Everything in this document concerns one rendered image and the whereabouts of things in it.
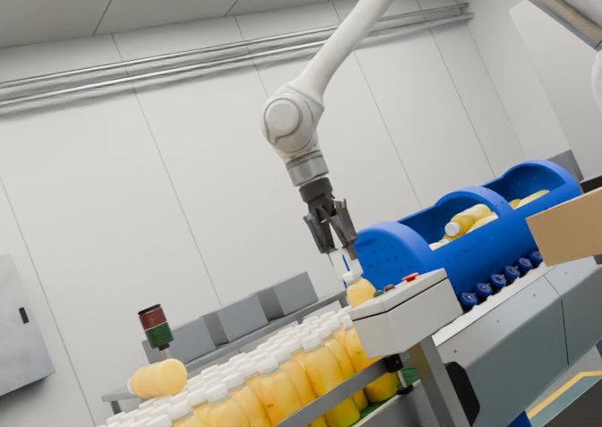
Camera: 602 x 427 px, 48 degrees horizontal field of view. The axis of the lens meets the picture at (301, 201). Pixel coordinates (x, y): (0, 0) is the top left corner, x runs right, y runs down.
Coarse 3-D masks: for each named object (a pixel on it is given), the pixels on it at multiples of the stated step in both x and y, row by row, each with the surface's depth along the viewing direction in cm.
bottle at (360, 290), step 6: (354, 282) 151; (360, 282) 151; (366, 282) 151; (348, 288) 151; (354, 288) 150; (360, 288) 150; (366, 288) 150; (372, 288) 151; (348, 294) 151; (354, 294) 150; (360, 294) 150; (366, 294) 150; (372, 294) 150; (348, 300) 152; (354, 300) 150; (360, 300) 150; (366, 300) 149; (354, 306) 151
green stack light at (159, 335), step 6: (162, 324) 167; (168, 324) 170; (150, 330) 166; (156, 330) 166; (162, 330) 167; (168, 330) 168; (150, 336) 166; (156, 336) 166; (162, 336) 166; (168, 336) 167; (150, 342) 167; (156, 342) 166; (162, 342) 166; (150, 348) 168
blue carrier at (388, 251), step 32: (544, 160) 224; (480, 192) 194; (512, 192) 236; (576, 192) 217; (384, 224) 171; (416, 224) 201; (512, 224) 190; (384, 256) 169; (416, 256) 162; (448, 256) 168; (480, 256) 177; (512, 256) 191
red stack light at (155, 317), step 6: (150, 312) 167; (156, 312) 167; (162, 312) 169; (144, 318) 167; (150, 318) 167; (156, 318) 167; (162, 318) 168; (144, 324) 167; (150, 324) 166; (156, 324) 167
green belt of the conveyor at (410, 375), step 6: (402, 372) 152; (408, 372) 150; (414, 372) 148; (408, 378) 145; (414, 378) 143; (378, 402) 136; (384, 402) 134; (366, 408) 135; (372, 408) 133; (360, 414) 132; (366, 414) 130; (360, 420) 128; (348, 426) 127
